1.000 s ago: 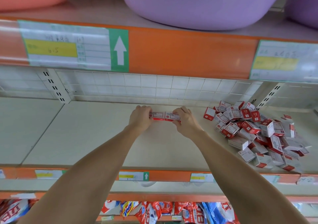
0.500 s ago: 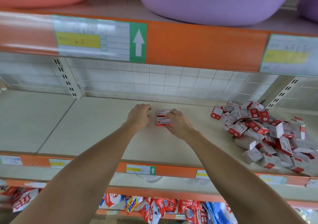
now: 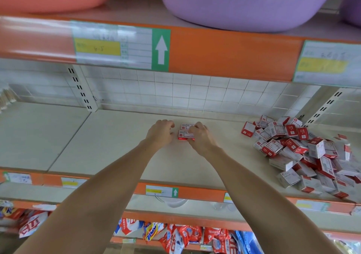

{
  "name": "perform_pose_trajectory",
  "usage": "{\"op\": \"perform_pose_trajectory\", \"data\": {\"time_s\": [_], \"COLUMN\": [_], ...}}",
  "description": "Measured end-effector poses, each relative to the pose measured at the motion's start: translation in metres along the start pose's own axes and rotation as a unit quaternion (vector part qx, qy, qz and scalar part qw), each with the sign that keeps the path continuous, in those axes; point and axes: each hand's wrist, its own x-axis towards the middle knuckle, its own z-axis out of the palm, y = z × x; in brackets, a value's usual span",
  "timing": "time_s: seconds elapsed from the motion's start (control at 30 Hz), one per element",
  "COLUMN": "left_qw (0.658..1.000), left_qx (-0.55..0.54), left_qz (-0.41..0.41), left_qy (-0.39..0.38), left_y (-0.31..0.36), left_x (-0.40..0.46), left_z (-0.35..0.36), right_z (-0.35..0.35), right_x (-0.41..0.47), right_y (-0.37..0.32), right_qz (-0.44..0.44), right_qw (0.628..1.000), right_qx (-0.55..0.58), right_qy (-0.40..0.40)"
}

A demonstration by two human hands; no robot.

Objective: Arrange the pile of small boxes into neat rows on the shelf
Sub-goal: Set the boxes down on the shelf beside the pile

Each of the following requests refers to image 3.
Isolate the pile of red white boxes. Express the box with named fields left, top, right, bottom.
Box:
left=241, top=114, right=361, bottom=200

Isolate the person's right forearm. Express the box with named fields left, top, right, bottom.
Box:
left=200, top=148, right=342, bottom=254

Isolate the purple plastic basin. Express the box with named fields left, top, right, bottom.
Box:
left=158, top=0, right=346, bottom=33
left=338, top=0, right=361, bottom=29

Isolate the large label with green arrow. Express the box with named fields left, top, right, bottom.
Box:
left=293, top=39, right=361, bottom=88
left=71, top=21, right=171, bottom=72

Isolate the pile of small colourful packets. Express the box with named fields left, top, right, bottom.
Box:
left=0, top=205, right=238, bottom=254

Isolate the row of beige bundles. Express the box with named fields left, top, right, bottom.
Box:
left=0, top=87, right=18, bottom=113

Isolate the white shelf with orange edges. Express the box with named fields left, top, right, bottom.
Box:
left=0, top=0, right=361, bottom=254

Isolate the person's left forearm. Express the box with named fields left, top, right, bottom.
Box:
left=17, top=141, right=159, bottom=254

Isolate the person's right hand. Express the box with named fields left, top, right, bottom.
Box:
left=187, top=121, right=221, bottom=158

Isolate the white perforated shelf upright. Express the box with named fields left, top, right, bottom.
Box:
left=305, top=87, right=349, bottom=126
left=64, top=65, right=98, bottom=112

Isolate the person's left hand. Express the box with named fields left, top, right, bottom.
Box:
left=144, top=119, right=177, bottom=153

